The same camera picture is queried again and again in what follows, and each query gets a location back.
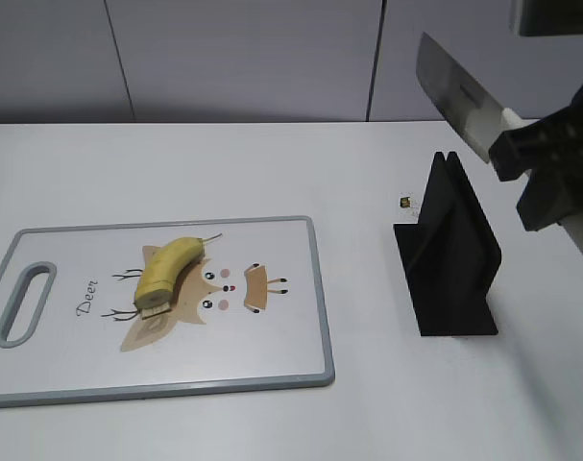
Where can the thin banana end slice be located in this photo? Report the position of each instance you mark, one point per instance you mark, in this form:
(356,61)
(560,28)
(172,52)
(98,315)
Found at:
(154,311)

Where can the grey-rimmed deer cutting board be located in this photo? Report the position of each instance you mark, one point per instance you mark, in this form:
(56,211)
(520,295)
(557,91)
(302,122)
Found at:
(251,315)

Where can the black knife stand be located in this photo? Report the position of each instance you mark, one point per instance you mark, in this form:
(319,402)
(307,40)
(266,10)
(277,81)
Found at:
(450,256)

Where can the white-handled kitchen knife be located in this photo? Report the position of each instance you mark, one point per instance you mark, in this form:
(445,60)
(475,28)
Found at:
(471,110)

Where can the yellow banana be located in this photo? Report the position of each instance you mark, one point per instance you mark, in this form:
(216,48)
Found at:
(158,278)

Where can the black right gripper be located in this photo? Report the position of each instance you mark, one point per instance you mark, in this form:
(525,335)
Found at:
(555,142)

